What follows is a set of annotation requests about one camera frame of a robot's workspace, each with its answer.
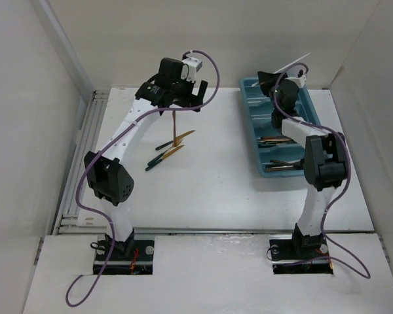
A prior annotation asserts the blue plastic cutlery tray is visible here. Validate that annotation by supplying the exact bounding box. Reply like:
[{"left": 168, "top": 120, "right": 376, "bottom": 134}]
[{"left": 240, "top": 77, "right": 305, "bottom": 178}]

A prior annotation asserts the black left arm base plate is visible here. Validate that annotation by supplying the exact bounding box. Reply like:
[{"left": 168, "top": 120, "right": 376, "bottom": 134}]
[{"left": 90, "top": 236, "right": 155, "bottom": 275}]

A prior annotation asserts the aluminium frame rail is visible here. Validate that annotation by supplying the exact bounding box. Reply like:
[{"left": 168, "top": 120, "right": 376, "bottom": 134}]
[{"left": 50, "top": 90, "right": 109, "bottom": 235}]

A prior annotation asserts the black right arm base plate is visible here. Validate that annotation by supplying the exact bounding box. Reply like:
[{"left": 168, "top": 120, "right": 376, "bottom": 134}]
[{"left": 268, "top": 239, "right": 333, "bottom": 275}]

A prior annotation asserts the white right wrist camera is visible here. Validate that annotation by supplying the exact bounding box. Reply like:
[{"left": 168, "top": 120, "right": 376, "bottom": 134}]
[{"left": 286, "top": 69, "right": 307, "bottom": 89}]

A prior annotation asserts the copper fork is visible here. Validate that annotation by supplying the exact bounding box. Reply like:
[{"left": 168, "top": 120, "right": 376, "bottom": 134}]
[{"left": 257, "top": 136, "right": 294, "bottom": 147}]

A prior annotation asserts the copper chopstick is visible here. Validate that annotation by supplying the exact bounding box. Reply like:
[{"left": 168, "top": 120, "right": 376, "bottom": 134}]
[{"left": 172, "top": 111, "right": 178, "bottom": 147}]

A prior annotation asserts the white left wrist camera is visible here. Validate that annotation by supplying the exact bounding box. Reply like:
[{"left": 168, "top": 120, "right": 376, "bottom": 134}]
[{"left": 181, "top": 57, "right": 202, "bottom": 83}]

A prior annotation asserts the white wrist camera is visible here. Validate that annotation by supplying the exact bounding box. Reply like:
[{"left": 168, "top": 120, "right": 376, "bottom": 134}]
[
  {"left": 286, "top": 69, "right": 307, "bottom": 89},
  {"left": 181, "top": 57, "right": 202, "bottom": 83}
]

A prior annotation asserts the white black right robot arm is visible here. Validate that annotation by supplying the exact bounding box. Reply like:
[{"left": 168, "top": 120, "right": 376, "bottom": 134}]
[{"left": 257, "top": 71, "right": 350, "bottom": 261}]

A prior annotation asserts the black spoon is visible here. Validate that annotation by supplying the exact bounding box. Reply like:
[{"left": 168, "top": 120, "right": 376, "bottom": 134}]
[{"left": 268, "top": 160, "right": 304, "bottom": 170}]

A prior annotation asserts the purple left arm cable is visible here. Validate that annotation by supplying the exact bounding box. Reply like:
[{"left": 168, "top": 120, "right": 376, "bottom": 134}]
[{"left": 65, "top": 49, "right": 220, "bottom": 308}]

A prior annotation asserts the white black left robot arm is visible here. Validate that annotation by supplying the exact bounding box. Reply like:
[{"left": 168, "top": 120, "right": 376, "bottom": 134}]
[{"left": 84, "top": 57, "right": 208, "bottom": 260}]

